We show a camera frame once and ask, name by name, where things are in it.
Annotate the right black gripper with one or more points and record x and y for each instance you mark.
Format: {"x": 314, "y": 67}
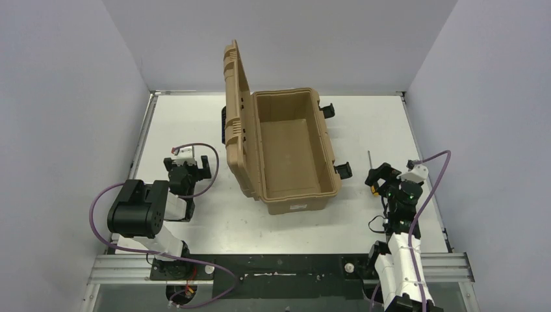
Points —
{"x": 384, "y": 176}

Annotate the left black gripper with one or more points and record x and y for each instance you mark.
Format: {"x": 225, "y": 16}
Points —
{"x": 186, "y": 166}

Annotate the yellow black handled screwdriver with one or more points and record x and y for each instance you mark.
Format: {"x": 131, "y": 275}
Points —
{"x": 373, "y": 176}

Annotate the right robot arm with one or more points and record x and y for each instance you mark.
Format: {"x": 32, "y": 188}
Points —
{"x": 397, "y": 260}

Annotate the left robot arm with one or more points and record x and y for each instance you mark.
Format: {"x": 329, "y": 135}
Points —
{"x": 140, "y": 209}

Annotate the tan plastic tool box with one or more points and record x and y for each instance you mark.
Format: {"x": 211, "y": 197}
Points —
{"x": 277, "y": 143}

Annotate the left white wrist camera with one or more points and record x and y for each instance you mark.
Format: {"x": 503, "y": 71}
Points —
{"x": 184, "y": 154}

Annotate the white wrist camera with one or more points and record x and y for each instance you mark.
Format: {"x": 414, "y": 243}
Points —
{"x": 184, "y": 154}
{"x": 416, "y": 173}

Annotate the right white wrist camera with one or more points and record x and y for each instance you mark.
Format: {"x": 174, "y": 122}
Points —
{"x": 416, "y": 173}

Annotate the aluminium mounting rail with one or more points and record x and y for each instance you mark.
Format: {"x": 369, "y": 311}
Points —
{"x": 123, "y": 269}

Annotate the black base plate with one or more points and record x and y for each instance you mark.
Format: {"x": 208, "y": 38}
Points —
{"x": 272, "y": 276}

